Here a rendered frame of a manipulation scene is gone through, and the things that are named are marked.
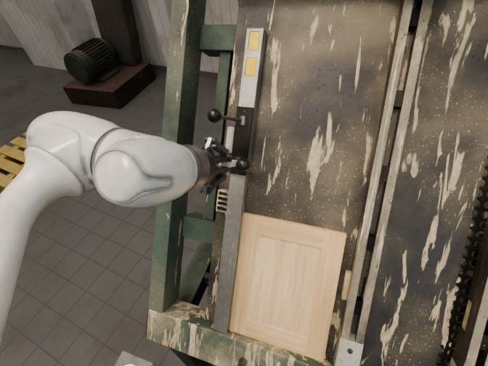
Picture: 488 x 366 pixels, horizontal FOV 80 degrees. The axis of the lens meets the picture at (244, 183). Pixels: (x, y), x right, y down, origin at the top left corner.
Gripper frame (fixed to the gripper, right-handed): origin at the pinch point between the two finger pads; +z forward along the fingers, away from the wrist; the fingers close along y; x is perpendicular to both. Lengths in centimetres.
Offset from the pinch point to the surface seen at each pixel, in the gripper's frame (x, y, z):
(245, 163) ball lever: 4.5, -0.5, 0.1
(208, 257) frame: -21, 47, 42
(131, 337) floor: -80, 126, 70
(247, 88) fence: -1.6, -21.4, 11.8
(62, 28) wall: -409, -139, 287
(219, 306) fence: -2.2, 48.4, 11.7
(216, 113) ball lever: -5.4, -12.4, 0.3
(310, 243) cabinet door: 23.0, 21.3, 13.8
